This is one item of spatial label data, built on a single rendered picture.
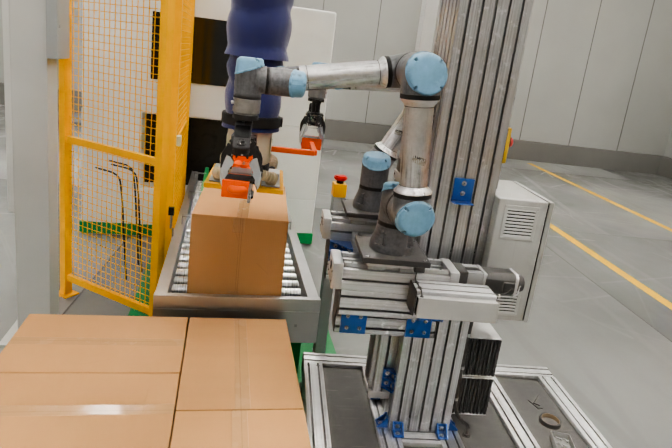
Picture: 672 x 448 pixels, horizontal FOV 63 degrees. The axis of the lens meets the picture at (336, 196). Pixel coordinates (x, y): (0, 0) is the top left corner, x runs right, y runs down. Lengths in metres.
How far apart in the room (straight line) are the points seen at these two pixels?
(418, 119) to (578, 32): 10.97
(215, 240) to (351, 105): 8.98
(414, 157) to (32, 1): 1.98
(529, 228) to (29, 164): 2.31
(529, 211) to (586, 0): 10.65
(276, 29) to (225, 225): 0.83
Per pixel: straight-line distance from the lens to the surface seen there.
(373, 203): 2.25
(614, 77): 12.93
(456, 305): 1.78
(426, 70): 1.56
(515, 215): 2.04
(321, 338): 3.17
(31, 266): 3.21
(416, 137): 1.59
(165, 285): 2.51
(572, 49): 12.44
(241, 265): 2.37
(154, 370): 2.03
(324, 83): 1.65
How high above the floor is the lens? 1.64
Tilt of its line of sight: 14 degrees down
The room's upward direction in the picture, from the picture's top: 7 degrees clockwise
